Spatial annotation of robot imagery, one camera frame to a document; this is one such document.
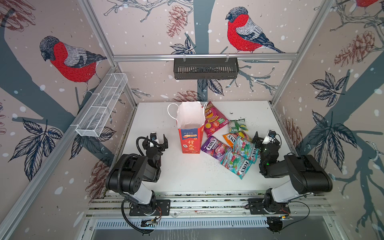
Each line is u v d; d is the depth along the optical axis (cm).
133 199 53
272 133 76
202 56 92
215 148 92
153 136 75
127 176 45
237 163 85
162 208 73
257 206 73
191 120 101
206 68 104
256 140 83
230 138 98
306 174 46
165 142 85
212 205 76
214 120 103
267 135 78
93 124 72
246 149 90
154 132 78
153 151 70
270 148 73
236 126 101
